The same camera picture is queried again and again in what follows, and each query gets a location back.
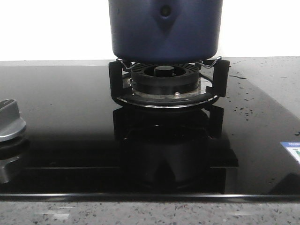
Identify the dark blue cooking pot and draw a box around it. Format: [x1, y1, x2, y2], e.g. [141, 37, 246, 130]
[108, 0, 223, 63]

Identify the right black pot support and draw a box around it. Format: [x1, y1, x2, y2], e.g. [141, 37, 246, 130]
[108, 57, 230, 108]

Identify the right gas burner head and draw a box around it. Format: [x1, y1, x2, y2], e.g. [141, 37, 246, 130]
[131, 63, 200, 95]

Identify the black glass gas stove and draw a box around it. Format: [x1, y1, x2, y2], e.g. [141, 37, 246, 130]
[0, 63, 300, 202]

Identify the silver stove control knob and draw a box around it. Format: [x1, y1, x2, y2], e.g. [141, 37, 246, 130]
[0, 99, 26, 142]

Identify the blue white energy label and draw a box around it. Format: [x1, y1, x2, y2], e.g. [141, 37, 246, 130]
[281, 142, 300, 164]

